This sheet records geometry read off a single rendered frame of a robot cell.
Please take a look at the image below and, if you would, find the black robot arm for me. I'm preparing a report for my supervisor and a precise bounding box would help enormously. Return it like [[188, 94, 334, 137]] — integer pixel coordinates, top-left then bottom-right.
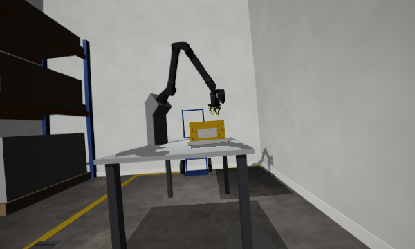
[[156, 41, 225, 105]]

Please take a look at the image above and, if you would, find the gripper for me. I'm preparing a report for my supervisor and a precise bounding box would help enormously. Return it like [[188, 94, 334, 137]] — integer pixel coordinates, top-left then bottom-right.
[[208, 98, 221, 115]]

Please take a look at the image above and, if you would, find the yellow crate with cross dividers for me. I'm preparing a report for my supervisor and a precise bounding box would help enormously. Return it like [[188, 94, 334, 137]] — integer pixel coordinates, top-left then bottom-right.
[[189, 120, 225, 142]]

